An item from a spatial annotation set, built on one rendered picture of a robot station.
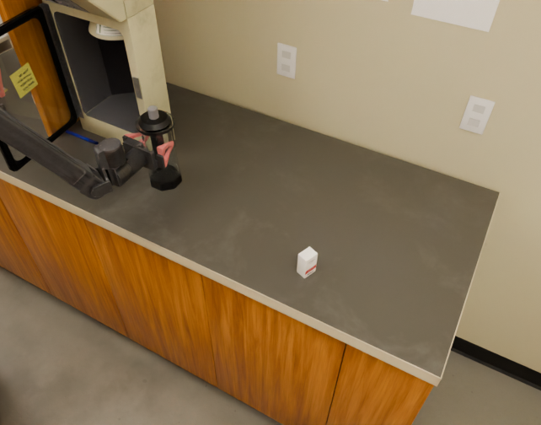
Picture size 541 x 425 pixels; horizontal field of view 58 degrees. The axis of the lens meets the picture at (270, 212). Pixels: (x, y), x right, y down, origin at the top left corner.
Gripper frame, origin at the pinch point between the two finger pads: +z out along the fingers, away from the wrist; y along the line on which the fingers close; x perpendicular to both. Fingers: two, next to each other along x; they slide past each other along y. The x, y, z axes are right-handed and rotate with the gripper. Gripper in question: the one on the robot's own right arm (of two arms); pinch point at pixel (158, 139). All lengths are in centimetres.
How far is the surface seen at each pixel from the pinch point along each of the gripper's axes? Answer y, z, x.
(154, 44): 9.8, 15.7, -20.1
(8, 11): 47, -1, -28
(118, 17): 9.7, 4.1, -32.6
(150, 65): 9.8, 12.4, -15.0
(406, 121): -60, 50, 4
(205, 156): -4.0, 15.8, 16.2
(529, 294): -118, 50, 59
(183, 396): -12, -27, 110
